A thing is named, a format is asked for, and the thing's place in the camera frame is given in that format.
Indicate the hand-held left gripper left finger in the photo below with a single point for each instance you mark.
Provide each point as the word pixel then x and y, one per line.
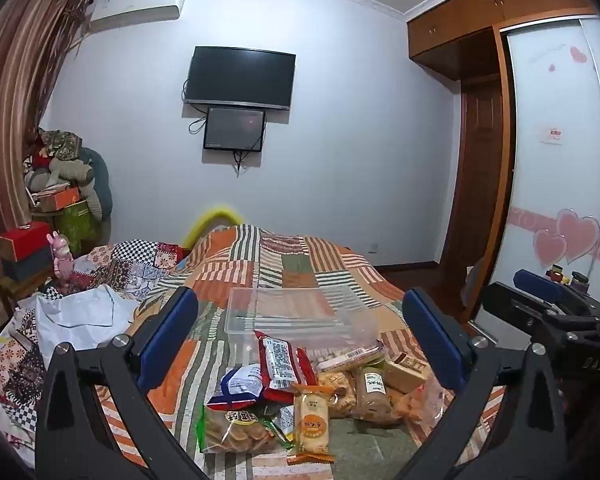
pixel 172 330

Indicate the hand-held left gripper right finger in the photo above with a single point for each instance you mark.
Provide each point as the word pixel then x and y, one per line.
pixel 430 332

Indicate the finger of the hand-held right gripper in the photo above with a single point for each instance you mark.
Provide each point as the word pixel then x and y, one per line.
pixel 515 302
pixel 535 281

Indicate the clear plastic container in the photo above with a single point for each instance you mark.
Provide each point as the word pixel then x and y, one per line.
pixel 280 310

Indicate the clear bag of yellow crackers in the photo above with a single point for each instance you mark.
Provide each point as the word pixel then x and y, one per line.
pixel 337 392

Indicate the red noodle packet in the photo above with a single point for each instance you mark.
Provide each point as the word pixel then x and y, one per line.
pixel 280 365

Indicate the clear bag of orange snacks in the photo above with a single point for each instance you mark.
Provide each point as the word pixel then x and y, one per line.
pixel 427 407

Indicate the small dark jar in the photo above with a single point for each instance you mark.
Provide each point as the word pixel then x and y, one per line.
pixel 579 280
pixel 556 272

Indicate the beige snack box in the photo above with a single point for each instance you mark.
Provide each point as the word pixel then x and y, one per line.
pixel 405 370

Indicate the grey blue bag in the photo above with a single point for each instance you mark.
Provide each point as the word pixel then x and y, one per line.
pixel 472 285

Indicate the brown label snack packet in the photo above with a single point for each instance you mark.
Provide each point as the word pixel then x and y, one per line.
pixel 375 395

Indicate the long wafer packet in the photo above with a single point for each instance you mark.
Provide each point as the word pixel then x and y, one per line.
pixel 350 357

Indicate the checkered patchwork quilt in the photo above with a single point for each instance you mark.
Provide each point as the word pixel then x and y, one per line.
pixel 115 265

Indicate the blue and white snack packet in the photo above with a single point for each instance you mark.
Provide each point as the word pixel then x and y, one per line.
pixel 240 385

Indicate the white plastic bag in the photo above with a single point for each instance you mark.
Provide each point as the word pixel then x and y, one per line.
pixel 80 320

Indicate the white sliding door with hearts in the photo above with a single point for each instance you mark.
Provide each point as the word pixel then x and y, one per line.
pixel 555 185

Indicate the green bag of cookies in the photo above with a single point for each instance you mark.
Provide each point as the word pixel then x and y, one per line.
pixel 235 432

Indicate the wooden room door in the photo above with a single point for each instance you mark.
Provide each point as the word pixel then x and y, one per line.
pixel 475 175

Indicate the yellow hoop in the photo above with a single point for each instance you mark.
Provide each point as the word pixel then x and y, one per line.
pixel 215 212

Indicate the striped patchwork blanket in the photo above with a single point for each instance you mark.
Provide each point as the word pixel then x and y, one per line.
pixel 280 260

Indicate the pink plush toy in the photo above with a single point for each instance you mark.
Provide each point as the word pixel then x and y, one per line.
pixel 62 260

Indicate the orange rice cracker packet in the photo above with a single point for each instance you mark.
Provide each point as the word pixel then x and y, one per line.
pixel 312 420

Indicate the red and white door sticker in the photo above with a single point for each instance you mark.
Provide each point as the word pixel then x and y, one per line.
pixel 553 135

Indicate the dark grey box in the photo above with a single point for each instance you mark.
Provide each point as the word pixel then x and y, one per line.
pixel 27 265

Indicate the grey blue cushion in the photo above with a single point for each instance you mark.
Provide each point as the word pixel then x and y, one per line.
pixel 100 180

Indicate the orange box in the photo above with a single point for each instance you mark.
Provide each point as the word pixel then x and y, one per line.
pixel 60 200

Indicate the red box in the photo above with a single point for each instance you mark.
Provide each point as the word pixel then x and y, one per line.
pixel 25 240

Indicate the grey plush toy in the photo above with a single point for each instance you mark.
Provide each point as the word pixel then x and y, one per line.
pixel 55 170

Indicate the small black monitor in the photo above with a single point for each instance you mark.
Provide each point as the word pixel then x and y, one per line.
pixel 234 129

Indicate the patterned folded cloth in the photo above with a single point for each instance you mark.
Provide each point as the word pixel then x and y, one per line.
pixel 60 142

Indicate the large black television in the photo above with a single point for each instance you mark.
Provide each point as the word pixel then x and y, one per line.
pixel 240 77

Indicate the striped brown curtain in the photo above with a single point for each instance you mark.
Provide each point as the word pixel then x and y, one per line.
pixel 15 110

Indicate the white air conditioner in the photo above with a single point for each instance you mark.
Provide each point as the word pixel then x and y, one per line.
pixel 135 7

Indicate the white wall socket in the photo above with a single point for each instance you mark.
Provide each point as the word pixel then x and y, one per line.
pixel 373 247

